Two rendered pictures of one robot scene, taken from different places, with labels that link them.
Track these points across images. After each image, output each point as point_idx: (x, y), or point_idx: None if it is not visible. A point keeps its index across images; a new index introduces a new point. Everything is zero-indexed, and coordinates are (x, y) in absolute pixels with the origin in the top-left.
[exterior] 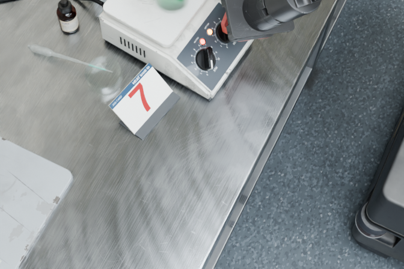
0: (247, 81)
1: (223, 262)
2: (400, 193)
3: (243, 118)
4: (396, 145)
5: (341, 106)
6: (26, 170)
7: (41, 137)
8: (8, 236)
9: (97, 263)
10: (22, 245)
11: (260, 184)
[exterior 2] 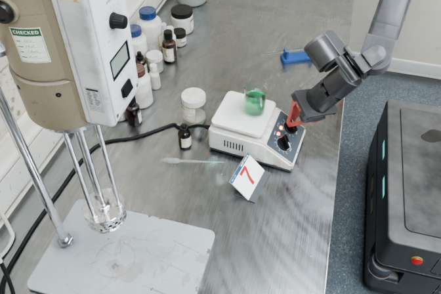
0: (309, 157)
1: None
2: (400, 236)
3: (315, 178)
4: (382, 211)
5: None
6: (182, 235)
7: (184, 213)
8: (180, 283)
9: (251, 291)
10: (192, 287)
11: None
